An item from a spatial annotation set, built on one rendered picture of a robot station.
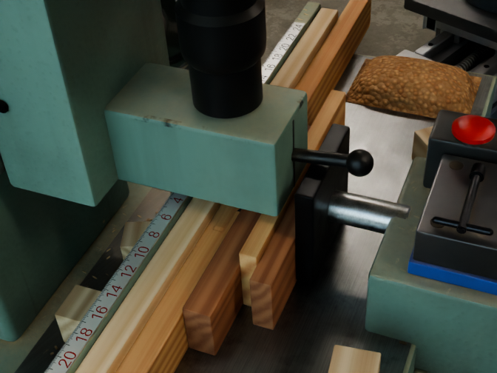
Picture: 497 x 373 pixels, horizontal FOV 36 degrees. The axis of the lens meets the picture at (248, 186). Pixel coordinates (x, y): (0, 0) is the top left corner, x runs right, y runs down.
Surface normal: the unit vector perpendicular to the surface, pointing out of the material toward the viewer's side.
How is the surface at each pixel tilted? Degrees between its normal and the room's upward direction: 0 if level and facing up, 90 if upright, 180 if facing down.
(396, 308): 90
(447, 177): 0
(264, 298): 90
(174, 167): 90
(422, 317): 90
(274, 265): 0
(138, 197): 0
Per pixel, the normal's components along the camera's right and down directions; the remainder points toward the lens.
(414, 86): -0.26, -0.26
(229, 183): -0.38, 0.62
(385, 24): -0.06, -0.75
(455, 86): 0.37, -0.56
